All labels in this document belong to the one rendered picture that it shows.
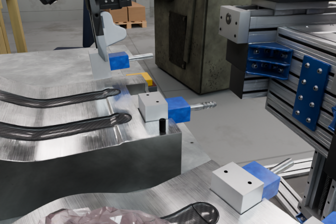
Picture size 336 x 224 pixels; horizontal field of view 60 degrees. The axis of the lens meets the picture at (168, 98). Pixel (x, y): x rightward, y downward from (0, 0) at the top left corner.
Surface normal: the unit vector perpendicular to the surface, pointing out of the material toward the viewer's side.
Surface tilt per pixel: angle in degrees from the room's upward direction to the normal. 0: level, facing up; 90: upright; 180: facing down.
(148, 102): 0
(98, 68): 85
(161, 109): 90
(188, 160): 0
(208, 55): 93
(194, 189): 0
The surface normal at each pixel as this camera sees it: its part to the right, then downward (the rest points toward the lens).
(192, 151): 0.00, -0.91
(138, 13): 0.33, 0.40
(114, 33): 0.28, 0.15
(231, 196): -0.82, 0.24
